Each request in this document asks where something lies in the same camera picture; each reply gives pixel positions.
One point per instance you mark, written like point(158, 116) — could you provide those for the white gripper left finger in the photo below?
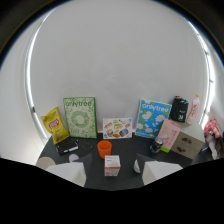
point(70, 172)

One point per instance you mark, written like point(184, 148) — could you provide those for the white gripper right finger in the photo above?
point(156, 170)

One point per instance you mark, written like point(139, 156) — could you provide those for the yellow Lay's chips bag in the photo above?
point(55, 125)

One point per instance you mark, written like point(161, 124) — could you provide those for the white round disc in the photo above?
point(73, 157)

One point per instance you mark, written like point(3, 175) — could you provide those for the dark drink can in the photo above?
point(155, 146)

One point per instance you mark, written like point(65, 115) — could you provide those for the white round bowl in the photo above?
point(45, 162)

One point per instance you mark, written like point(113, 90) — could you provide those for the pink packet box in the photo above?
point(168, 135)

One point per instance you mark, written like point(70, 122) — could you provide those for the beige box with brown shapes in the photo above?
point(187, 144)

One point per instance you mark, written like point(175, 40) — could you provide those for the orange plastic cup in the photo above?
point(104, 148)

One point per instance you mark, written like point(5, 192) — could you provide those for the white orange small box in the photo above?
point(112, 165)

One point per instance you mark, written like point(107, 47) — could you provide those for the blue onlytree poster board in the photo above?
point(152, 118)

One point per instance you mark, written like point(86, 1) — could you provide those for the green onlytree poster board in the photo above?
point(80, 117)

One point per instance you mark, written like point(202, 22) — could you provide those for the red white checkered cloth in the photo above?
point(212, 128)

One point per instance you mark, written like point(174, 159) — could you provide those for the white bottle with red print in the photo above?
point(193, 110)

